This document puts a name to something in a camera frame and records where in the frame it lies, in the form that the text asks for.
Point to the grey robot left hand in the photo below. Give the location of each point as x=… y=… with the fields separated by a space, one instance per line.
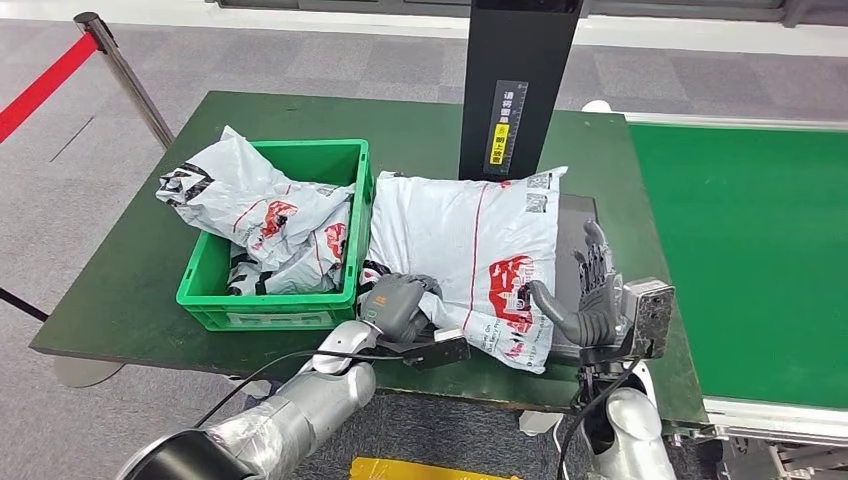
x=394 y=308

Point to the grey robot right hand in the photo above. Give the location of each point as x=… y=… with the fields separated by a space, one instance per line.
x=596 y=311

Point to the grey poly mailer parcel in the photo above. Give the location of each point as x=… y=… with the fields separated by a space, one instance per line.
x=437 y=232
x=298 y=278
x=225 y=179

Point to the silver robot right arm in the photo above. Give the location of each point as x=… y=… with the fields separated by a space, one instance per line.
x=629 y=430

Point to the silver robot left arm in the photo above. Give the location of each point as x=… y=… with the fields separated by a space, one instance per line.
x=291 y=417

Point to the green conveyor belt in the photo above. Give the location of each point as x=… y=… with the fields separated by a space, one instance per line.
x=748 y=252

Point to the white conveyor roller end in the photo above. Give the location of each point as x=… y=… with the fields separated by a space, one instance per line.
x=597 y=107

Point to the black barrier belt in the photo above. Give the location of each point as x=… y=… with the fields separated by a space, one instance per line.
x=25 y=305

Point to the red barrier belt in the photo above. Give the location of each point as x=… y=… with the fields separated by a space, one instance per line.
x=46 y=87

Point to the white crate label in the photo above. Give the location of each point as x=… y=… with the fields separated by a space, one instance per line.
x=278 y=320

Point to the white table foot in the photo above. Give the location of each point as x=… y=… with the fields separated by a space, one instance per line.
x=538 y=424
x=252 y=387

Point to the green plastic crate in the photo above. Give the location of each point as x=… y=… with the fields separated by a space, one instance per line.
x=311 y=162

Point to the ruler label with yellow patch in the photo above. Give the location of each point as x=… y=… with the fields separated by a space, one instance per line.
x=507 y=126

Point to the black scanner column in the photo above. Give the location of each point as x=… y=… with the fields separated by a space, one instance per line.
x=523 y=53

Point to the grey round floor plate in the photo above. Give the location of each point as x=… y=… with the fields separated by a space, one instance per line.
x=85 y=373

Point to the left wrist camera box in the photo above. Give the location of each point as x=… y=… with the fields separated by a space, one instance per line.
x=437 y=351

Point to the aluminium conveyor frame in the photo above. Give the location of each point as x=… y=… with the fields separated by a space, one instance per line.
x=775 y=437

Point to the silver conveyor edge rail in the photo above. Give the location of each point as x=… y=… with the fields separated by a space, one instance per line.
x=729 y=122

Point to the silver stanchion post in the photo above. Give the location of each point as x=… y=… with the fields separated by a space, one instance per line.
x=131 y=87

